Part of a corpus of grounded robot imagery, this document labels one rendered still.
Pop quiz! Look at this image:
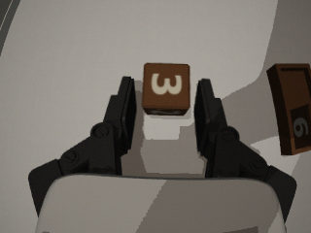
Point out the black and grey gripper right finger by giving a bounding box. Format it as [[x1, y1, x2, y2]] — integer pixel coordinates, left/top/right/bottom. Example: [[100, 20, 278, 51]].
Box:
[[193, 79, 297, 223]]

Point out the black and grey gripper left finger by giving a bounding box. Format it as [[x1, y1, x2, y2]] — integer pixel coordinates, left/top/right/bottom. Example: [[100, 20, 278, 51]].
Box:
[[28, 77, 137, 217]]

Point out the brown digit cube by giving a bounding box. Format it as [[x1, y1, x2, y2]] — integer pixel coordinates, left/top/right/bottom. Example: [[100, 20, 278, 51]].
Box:
[[290, 104, 311, 147], [142, 63, 190, 116]]

